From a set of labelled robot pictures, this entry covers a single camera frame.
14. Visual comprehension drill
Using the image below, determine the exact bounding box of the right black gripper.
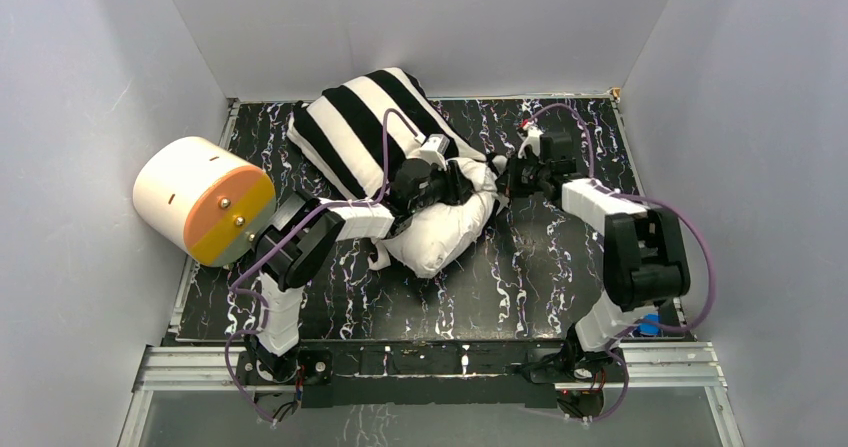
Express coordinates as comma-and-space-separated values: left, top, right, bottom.
489, 150, 550, 197

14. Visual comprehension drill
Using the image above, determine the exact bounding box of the white pillow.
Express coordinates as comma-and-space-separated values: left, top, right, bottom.
368, 155, 505, 279

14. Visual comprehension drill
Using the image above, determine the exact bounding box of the black white striped pillowcase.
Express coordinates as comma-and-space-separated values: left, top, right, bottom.
287, 67, 480, 199

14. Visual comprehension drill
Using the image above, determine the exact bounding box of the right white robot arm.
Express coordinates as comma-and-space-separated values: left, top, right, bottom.
504, 117, 691, 381

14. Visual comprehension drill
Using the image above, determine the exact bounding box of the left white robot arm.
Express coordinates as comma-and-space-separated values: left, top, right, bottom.
252, 157, 474, 383

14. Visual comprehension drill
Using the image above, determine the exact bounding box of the small blue object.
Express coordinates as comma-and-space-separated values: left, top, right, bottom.
635, 314, 662, 337

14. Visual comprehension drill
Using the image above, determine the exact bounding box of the white orange cylinder roll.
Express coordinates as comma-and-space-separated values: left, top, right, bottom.
132, 136, 277, 267

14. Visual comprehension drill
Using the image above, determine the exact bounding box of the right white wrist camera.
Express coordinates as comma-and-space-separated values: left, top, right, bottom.
518, 120, 544, 156

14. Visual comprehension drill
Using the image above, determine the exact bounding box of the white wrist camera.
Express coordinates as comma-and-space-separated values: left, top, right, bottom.
418, 134, 451, 163
518, 120, 544, 156

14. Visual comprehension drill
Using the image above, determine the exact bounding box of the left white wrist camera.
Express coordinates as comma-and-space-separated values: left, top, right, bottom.
418, 134, 451, 163

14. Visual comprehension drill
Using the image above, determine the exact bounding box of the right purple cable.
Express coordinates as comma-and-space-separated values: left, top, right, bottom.
523, 99, 717, 426

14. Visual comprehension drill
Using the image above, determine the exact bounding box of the purple cable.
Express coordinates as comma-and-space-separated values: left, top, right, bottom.
523, 99, 717, 426
222, 106, 428, 393

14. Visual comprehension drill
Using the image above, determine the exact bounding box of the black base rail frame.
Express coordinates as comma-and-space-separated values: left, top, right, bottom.
230, 337, 623, 418

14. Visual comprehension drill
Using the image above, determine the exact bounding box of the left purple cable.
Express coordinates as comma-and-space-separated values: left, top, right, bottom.
222, 106, 428, 393

